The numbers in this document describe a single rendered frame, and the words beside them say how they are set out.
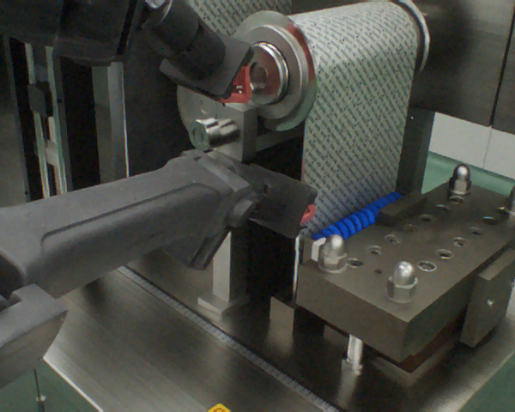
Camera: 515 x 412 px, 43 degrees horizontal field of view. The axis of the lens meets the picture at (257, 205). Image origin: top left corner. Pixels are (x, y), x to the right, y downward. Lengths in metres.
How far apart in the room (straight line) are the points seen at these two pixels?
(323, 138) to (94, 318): 0.41
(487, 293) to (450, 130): 2.94
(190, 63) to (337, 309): 0.35
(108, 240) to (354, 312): 0.43
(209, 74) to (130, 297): 0.41
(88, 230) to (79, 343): 0.52
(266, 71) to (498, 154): 2.98
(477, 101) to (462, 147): 2.76
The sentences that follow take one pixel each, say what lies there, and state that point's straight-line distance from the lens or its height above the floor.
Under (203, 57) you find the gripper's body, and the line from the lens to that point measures 0.70.
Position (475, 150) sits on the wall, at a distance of 3.77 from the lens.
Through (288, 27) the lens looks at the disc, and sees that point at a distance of 0.79.
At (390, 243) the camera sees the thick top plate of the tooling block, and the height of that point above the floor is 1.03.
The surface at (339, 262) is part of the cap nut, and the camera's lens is 0.81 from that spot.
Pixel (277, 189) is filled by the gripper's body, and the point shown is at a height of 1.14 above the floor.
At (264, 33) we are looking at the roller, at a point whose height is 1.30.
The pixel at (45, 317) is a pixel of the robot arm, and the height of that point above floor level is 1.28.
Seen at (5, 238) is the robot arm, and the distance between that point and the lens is 0.36.
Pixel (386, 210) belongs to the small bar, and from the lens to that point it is 0.95.
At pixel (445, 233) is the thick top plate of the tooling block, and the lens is 0.95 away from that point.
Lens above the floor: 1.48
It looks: 27 degrees down
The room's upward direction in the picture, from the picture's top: 3 degrees clockwise
